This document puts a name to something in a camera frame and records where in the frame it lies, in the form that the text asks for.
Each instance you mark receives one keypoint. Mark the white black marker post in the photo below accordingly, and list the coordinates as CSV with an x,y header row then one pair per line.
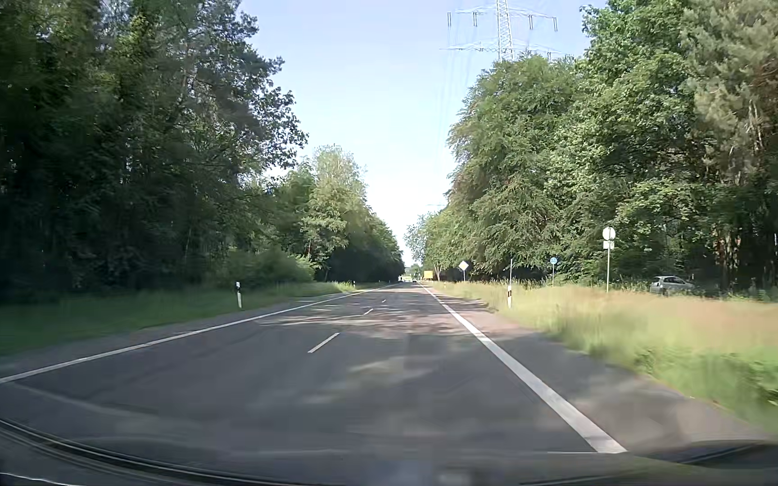
x,y
238,294
509,295

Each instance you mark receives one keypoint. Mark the wood of dark trees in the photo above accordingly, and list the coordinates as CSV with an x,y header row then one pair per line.
x,y
125,148

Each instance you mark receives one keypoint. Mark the steel lattice pylon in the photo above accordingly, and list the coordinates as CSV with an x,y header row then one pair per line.
x,y
503,30

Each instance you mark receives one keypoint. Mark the diamond road sign on post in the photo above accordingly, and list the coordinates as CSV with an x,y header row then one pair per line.
x,y
463,266

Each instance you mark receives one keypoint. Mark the car's own bonnet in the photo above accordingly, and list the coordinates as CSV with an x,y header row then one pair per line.
x,y
389,469

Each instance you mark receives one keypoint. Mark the grey asphalt road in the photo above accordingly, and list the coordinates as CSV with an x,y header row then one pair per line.
x,y
375,364

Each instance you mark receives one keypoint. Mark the wood of green trees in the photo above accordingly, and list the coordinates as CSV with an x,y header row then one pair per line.
x,y
632,155

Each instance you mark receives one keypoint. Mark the blue round road sign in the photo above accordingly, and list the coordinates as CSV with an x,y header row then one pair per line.
x,y
553,263

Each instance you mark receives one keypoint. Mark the shaded grass verge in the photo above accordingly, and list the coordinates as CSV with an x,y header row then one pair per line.
x,y
92,314

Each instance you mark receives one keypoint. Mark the grey parked car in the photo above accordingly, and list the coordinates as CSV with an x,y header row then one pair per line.
x,y
671,285

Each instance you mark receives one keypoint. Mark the round road sign on post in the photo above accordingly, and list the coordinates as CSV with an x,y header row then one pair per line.
x,y
608,243

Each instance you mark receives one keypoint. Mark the road markings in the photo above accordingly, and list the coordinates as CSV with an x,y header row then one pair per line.
x,y
537,386

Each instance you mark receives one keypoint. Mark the grass verge with tall grass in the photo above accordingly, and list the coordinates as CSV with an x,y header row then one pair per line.
x,y
666,337

